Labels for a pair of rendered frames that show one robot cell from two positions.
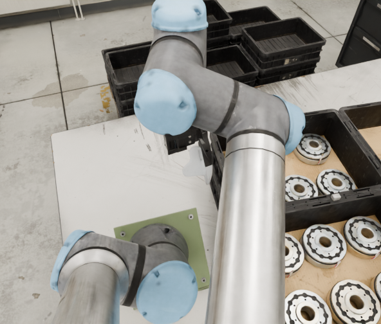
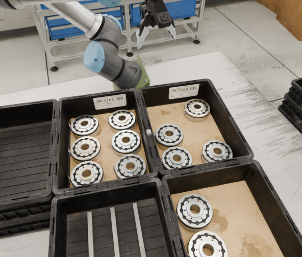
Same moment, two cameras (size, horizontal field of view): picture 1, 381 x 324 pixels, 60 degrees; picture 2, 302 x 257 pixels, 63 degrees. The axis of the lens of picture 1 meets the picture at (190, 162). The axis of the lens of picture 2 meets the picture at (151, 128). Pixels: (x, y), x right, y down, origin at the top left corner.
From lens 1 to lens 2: 0.98 m
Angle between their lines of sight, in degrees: 55
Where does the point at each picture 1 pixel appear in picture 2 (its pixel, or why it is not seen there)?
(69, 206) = (170, 63)
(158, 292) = (91, 48)
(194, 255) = not seen: hidden behind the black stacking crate
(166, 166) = not seen: hidden behind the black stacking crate
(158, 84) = not seen: outside the picture
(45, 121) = (279, 87)
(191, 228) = (141, 84)
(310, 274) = (109, 137)
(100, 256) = (98, 18)
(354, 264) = (113, 162)
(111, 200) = (175, 77)
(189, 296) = (90, 60)
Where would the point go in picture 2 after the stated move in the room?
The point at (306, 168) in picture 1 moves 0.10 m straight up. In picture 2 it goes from (196, 150) to (200, 132)
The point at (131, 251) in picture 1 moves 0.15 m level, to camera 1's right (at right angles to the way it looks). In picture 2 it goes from (108, 36) to (103, 56)
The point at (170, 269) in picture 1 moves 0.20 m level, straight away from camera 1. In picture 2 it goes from (97, 46) to (146, 42)
